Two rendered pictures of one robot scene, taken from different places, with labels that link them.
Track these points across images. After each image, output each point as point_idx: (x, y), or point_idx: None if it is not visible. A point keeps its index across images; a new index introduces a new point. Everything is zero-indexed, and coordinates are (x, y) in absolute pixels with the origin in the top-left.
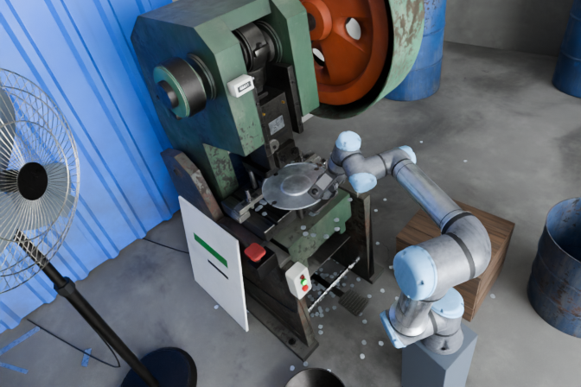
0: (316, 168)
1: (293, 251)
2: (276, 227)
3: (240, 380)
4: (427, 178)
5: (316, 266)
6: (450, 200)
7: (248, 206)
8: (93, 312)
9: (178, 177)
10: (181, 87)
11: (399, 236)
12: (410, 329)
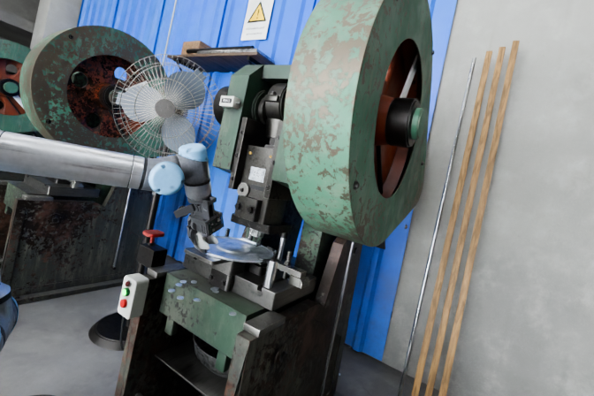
0: (283, 284)
1: (168, 285)
2: (194, 261)
3: (102, 378)
4: (92, 149)
5: (189, 377)
6: (27, 137)
7: None
8: (150, 219)
9: None
10: (217, 93)
11: None
12: None
